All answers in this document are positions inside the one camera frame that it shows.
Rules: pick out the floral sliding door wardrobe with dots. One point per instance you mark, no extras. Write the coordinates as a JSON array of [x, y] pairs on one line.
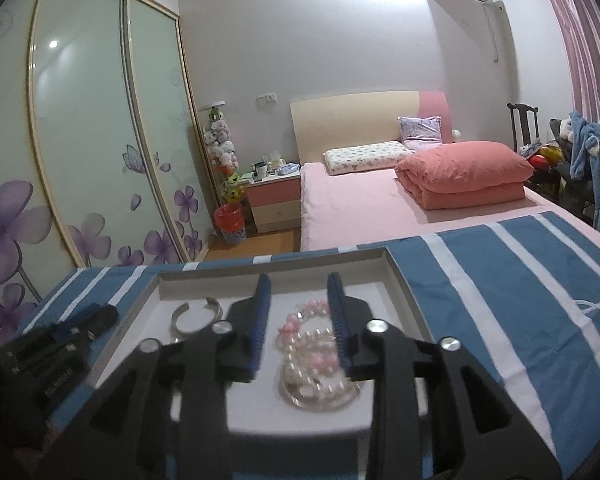
[[80, 160]]

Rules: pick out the white patterned pillow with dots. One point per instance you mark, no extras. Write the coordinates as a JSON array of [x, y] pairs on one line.
[[365, 157]]

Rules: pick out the dark wooden chair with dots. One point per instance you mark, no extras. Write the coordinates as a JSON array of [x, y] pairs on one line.
[[522, 125]]

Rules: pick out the silver cuff bangle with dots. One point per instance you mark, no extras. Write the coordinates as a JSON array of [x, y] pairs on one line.
[[176, 321]]

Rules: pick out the red waste bin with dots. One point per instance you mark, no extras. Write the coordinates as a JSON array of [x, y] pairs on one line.
[[230, 225]]

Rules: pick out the small lilac pillow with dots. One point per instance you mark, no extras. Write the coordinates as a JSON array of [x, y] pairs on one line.
[[420, 132]]

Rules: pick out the pink beige nightstand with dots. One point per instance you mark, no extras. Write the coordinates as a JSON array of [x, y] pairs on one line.
[[272, 205]]

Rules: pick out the white wall socket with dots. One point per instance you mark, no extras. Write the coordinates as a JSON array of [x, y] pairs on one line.
[[266, 99]]

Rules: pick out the pink curtain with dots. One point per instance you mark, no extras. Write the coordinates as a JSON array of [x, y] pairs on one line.
[[590, 35]]

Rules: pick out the grey tray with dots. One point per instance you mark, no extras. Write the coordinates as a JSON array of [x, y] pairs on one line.
[[365, 292]]

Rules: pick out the blue fleece garment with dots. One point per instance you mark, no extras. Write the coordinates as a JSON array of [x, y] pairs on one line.
[[595, 160]]

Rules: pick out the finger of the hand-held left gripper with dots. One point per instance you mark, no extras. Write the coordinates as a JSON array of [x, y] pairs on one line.
[[77, 319], [97, 325]]

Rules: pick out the folded pink quilt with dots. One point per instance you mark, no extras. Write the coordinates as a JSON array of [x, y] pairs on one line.
[[460, 175]]

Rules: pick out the red yellow toy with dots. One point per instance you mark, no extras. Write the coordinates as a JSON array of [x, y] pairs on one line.
[[542, 157]]

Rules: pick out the plush toy tower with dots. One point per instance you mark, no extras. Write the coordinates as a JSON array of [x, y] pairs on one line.
[[220, 140]]

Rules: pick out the bed with pink sheet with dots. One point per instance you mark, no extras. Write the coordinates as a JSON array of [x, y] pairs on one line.
[[350, 210]]

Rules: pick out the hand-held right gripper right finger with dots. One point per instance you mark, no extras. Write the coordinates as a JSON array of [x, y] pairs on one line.
[[337, 330]]

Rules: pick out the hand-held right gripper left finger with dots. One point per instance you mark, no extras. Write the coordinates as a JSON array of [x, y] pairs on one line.
[[257, 330]]

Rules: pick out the beige pink bed headboard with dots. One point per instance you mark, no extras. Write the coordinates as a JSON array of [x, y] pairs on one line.
[[350, 120]]

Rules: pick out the blue white striped blanket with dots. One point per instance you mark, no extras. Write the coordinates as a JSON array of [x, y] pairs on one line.
[[480, 285]]

